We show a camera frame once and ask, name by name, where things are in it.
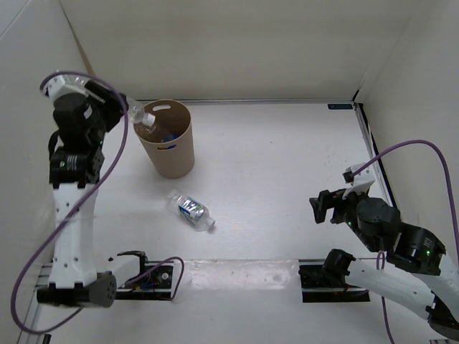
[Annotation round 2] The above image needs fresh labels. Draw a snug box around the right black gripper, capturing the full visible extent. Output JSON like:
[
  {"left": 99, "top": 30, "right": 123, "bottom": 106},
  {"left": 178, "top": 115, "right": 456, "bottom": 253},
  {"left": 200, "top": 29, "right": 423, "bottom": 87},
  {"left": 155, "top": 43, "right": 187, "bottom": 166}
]
[{"left": 308, "top": 183, "right": 379, "bottom": 252}]

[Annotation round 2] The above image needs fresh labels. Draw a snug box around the clear unlabelled plastic bottle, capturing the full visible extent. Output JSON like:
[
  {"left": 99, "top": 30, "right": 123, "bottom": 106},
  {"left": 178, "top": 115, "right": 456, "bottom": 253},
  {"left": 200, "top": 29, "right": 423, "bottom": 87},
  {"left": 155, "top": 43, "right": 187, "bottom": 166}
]
[{"left": 64, "top": 73, "right": 156, "bottom": 125}]

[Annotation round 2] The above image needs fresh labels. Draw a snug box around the blue label plastic bottle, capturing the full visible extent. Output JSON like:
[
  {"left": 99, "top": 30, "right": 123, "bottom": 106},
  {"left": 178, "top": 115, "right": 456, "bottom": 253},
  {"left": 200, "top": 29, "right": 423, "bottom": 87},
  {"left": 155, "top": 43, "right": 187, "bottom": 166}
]
[{"left": 138, "top": 123, "right": 179, "bottom": 148}]

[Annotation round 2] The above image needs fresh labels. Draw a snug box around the green blue label bottle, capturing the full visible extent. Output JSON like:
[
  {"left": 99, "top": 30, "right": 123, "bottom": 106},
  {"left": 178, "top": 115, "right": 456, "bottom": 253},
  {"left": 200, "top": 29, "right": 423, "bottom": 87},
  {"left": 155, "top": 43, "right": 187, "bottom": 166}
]
[{"left": 167, "top": 190, "right": 216, "bottom": 231}]

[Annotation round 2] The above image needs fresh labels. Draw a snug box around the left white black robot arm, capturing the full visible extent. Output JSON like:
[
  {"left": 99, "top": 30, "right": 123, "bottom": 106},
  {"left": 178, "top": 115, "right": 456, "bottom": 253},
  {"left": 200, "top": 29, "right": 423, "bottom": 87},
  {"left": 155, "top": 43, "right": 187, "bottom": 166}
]
[{"left": 37, "top": 75, "right": 156, "bottom": 307}]

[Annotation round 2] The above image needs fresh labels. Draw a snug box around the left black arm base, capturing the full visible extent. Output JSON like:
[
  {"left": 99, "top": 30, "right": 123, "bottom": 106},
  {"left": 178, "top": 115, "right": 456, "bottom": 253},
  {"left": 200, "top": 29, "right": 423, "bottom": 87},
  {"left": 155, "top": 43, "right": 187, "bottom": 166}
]
[{"left": 115, "top": 262, "right": 174, "bottom": 301}]

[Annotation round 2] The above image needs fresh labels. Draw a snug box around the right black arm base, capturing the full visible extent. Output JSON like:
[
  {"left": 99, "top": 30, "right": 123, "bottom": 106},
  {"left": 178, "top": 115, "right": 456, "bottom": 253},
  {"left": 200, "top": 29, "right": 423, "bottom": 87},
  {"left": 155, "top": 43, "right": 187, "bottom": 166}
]
[{"left": 298, "top": 264, "right": 370, "bottom": 303}]

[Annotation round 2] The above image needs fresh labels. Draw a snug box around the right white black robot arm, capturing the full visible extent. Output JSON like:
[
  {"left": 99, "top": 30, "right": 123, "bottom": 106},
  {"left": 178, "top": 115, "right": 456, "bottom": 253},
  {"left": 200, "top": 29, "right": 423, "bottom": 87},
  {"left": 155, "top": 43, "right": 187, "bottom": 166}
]
[{"left": 309, "top": 189, "right": 458, "bottom": 341}]

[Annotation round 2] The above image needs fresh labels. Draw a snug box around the tan cylindrical waste bin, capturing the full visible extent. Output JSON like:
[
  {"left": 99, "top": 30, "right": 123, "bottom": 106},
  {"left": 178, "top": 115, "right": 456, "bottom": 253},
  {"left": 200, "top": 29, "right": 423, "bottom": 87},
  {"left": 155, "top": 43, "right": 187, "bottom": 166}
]
[{"left": 133, "top": 100, "right": 194, "bottom": 178}]

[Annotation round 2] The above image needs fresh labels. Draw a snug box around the right blue corner sticker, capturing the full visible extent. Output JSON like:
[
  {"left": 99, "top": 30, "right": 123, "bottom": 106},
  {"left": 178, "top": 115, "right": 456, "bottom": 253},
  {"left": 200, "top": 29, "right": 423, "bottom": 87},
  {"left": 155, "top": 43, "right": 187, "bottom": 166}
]
[{"left": 327, "top": 103, "right": 354, "bottom": 110}]

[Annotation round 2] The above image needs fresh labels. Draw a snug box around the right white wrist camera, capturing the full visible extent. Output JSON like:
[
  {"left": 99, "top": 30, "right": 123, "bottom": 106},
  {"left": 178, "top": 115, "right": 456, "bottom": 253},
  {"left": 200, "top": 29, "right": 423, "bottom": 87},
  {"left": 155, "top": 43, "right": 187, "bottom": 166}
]
[{"left": 342, "top": 163, "right": 375, "bottom": 199}]

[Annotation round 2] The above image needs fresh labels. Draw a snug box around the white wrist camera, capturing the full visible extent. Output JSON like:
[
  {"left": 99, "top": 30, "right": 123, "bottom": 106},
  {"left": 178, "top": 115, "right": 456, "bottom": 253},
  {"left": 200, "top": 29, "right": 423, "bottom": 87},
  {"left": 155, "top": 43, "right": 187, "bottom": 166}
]
[
  {"left": 342, "top": 163, "right": 375, "bottom": 199},
  {"left": 44, "top": 75, "right": 79, "bottom": 102}
]

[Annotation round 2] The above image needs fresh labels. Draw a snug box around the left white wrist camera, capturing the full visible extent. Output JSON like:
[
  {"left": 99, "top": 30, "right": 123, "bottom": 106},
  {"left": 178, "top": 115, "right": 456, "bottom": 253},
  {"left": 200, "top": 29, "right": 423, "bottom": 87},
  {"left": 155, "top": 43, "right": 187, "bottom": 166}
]
[{"left": 44, "top": 75, "right": 79, "bottom": 102}]

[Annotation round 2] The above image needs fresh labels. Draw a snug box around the right aluminium frame rail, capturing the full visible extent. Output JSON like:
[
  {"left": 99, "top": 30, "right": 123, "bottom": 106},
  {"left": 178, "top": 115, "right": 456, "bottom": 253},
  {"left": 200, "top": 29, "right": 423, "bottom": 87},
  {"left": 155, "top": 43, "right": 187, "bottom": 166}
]
[{"left": 354, "top": 102, "right": 397, "bottom": 208}]

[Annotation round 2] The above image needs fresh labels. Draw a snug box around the aluminium frame rail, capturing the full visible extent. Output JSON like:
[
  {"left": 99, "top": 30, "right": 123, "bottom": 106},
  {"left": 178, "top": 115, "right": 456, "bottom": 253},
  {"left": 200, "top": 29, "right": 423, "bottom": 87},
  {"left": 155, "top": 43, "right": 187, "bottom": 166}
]
[
  {"left": 18, "top": 263, "right": 52, "bottom": 344},
  {"left": 354, "top": 102, "right": 397, "bottom": 208}
]

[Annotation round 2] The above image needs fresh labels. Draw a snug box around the left aluminium frame rail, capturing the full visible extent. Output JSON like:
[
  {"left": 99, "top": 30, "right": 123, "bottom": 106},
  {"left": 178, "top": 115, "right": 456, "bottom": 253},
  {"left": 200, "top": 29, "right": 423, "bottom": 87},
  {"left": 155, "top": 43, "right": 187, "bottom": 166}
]
[{"left": 18, "top": 263, "right": 52, "bottom": 344}]

